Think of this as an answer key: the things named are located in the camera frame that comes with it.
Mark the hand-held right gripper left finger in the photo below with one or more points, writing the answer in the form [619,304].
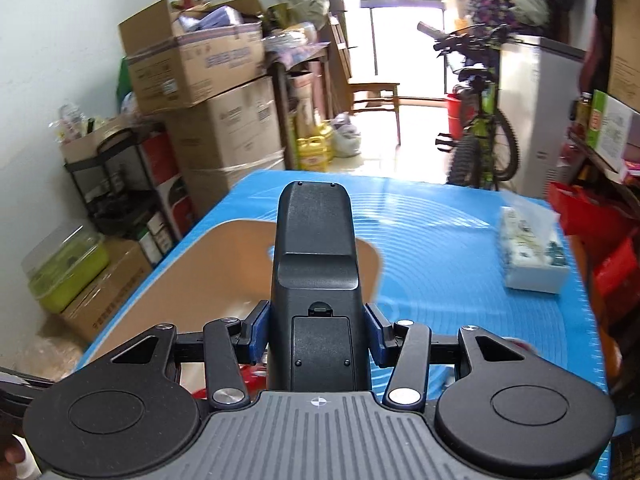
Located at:
[257,330]

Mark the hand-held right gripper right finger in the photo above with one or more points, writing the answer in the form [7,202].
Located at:
[376,330]

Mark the red toy figure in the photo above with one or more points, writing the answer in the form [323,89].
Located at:
[247,377]

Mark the beige plastic storage basket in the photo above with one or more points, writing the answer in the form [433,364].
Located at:
[200,280]

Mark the black remote control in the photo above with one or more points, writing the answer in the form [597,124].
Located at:
[315,240]

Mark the person's left hand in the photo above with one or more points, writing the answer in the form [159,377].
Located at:
[10,450]

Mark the clear plastic bag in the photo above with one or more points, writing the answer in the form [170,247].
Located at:
[45,360]

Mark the blue silicone mat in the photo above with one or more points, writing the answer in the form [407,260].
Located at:
[440,260]

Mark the green container with clear lid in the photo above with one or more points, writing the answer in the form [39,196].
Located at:
[67,275]

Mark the brown cardboard box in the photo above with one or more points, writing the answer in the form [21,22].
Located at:
[107,295]

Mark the white tissue box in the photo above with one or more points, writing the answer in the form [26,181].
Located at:
[532,255]

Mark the yellow plastic jug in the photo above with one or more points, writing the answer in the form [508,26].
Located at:
[316,152]

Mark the large taped cardboard box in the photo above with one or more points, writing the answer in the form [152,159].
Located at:
[230,145]

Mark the black metal rack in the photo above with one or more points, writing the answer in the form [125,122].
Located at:
[125,195]

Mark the white plastic bag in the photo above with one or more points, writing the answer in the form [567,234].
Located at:
[347,137]

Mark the red bucket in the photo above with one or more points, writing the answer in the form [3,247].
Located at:
[453,115]

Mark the green bicycle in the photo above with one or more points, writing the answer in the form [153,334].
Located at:
[477,125]

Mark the wooden chair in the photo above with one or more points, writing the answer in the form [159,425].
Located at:
[375,95]

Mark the red gift boxes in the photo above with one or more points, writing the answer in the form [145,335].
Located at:
[595,240]

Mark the small cardboard box with bottles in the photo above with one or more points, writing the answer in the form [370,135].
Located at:
[92,140]

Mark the open cardboard box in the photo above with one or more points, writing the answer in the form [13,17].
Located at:
[195,65]

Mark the white chest freezer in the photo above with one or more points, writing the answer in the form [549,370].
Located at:
[542,110]

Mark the oil bottle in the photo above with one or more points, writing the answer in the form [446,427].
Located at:
[583,110]

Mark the green and white carton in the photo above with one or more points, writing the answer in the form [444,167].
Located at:
[612,127]

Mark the tall cardboard box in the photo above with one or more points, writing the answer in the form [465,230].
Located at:
[625,50]

